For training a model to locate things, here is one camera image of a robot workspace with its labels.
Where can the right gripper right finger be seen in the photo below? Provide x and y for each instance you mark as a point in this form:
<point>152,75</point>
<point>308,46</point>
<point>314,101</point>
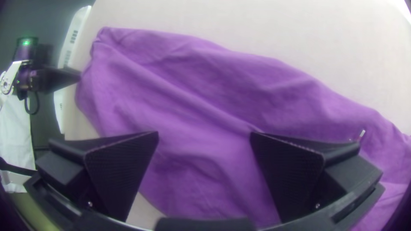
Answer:
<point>295,173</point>

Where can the white laundry basket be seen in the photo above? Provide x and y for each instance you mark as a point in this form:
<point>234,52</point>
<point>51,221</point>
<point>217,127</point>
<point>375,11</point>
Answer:
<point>74,35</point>

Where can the dark t-shirt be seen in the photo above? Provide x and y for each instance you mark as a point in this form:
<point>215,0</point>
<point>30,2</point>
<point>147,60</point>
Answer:
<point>208,106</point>

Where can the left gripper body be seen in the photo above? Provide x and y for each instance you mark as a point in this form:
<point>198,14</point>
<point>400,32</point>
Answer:
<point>41,57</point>

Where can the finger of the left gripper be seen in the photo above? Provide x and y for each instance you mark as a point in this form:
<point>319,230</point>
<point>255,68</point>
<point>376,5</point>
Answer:
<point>57,78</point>

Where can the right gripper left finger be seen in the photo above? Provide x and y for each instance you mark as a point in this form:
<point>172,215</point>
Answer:
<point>112,170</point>

